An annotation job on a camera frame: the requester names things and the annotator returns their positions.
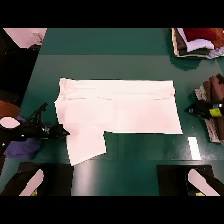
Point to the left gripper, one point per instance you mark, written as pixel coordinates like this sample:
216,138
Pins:
52,131

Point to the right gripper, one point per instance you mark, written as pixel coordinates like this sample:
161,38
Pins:
198,110

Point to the white T-shirt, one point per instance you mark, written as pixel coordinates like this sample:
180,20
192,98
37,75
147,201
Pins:
120,106

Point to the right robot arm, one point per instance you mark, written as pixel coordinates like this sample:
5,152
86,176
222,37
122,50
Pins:
200,182

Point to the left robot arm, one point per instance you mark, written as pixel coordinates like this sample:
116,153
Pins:
20,132

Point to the purple garment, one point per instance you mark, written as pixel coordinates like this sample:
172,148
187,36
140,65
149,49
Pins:
23,148

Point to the dark green garment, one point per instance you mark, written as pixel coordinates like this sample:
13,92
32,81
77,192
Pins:
194,52

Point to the grey garment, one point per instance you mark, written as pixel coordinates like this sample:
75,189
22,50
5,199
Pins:
217,52

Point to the white garment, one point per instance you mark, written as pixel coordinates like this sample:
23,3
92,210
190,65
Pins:
200,44

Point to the dark brown garment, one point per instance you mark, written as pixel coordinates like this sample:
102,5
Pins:
180,41

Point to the red garment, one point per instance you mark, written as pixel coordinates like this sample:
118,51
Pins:
202,33

